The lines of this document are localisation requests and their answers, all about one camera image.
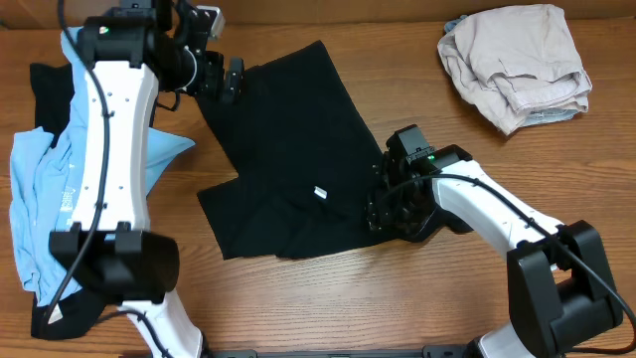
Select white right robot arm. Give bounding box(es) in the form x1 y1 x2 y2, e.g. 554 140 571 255
367 124 635 357

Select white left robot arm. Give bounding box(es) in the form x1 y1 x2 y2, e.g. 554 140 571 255
49 1 244 357

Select light blue t-shirt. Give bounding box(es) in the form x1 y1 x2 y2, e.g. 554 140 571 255
9 28 195 306

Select beige folded shorts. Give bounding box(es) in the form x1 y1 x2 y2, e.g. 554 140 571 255
436 3 593 136

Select black t-shirt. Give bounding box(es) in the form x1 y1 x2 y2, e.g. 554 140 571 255
197 41 394 260

